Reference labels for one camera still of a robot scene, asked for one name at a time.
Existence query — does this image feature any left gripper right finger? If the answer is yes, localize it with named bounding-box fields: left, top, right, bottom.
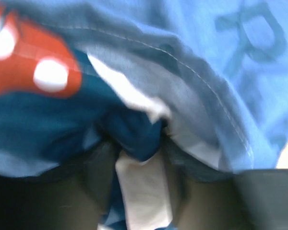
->
left=162, top=141, right=288, bottom=230

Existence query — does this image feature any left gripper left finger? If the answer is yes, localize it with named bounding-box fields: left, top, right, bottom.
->
left=0, top=141, right=119, bottom=230

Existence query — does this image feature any white pillow yellow edge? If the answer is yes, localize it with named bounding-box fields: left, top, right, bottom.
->
left=88, top=54, right=221, bottom=230

